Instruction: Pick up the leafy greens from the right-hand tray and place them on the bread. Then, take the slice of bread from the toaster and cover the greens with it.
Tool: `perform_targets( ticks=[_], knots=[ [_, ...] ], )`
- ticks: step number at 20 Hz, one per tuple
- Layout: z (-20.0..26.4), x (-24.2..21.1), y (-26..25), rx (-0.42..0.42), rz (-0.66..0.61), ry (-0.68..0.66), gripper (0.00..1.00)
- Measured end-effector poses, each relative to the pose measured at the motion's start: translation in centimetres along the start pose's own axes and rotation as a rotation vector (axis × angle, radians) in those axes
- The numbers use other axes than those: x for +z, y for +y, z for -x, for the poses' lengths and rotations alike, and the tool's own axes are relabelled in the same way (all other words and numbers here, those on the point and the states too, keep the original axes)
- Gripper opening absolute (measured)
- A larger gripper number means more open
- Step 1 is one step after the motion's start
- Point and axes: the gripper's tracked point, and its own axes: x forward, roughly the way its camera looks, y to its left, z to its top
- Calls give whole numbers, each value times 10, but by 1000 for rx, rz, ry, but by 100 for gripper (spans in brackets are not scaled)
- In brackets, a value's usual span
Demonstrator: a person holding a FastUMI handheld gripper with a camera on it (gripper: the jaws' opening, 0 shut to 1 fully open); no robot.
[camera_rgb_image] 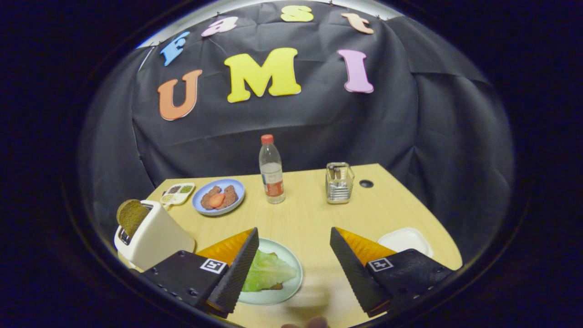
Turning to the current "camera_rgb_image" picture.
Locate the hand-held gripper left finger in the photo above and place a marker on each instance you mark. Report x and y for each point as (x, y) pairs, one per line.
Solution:
(237, 278)

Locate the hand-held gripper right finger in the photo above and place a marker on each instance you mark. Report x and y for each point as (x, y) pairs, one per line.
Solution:
(353, 273)

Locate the green lettuce leaf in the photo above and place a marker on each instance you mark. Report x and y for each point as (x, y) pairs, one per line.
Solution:
(266, 273)

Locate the toasted bread slice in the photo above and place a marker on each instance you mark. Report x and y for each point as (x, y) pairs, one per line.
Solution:
(132, 216)

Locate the dark brown food slice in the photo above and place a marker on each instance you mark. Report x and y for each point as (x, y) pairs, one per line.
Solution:
(275, 286)

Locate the pale green round plate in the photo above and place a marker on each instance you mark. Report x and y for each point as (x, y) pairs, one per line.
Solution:
(273, 298)

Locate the white square plate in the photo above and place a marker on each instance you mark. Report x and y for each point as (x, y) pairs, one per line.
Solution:
(405, 239)

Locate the blue round plate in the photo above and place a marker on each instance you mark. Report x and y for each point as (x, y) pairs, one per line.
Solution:
(214, 211)

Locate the red tomato slice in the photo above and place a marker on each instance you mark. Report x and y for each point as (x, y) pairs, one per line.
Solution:
(217, 200)

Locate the brown meat patty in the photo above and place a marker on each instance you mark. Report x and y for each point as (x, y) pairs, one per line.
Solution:
(207, 198)
(230, 196)

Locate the white toaster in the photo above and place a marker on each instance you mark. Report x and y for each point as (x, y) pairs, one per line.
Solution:
(157, 239)

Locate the white divided seasoning tray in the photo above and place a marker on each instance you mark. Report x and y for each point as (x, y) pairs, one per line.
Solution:
(180, 193)

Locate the clear plastic water bottle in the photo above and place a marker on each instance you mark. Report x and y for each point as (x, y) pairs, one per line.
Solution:
(272, 175)

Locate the black backdrop cloth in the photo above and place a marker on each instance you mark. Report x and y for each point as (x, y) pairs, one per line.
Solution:
(319, 132)

